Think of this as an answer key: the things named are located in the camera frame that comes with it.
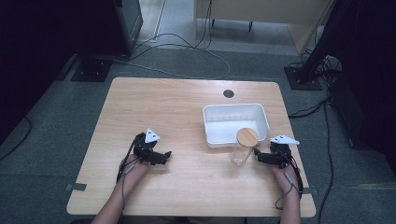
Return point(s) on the grey metal cabinet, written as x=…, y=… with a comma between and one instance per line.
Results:
x=130, y=25

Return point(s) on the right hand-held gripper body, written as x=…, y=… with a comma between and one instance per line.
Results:
x=281, y=151

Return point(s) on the light wooden furniture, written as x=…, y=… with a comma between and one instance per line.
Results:
x=264, y=12

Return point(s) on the person's left hand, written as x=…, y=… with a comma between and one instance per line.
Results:
x=134, y=172

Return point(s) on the grey tape strip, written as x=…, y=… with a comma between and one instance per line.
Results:
x=311, y=190
x=75, y=187

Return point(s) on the person's right hand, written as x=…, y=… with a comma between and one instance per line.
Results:
x=285, y=177

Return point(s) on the white plastic bin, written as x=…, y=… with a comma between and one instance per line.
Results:
x=232, y=124

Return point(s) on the black stand base plate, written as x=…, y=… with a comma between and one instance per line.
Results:
x=91, y=69
x=302, y=79

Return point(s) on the glass jar with wooden lid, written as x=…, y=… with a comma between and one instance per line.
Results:
x=244, y=146

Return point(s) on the black round table grommet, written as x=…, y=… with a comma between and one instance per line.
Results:
x=228, y=93

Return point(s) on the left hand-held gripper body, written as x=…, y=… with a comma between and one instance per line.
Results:
x=144, y=148

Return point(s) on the black equipment box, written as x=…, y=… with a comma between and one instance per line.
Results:
x=347, y=109

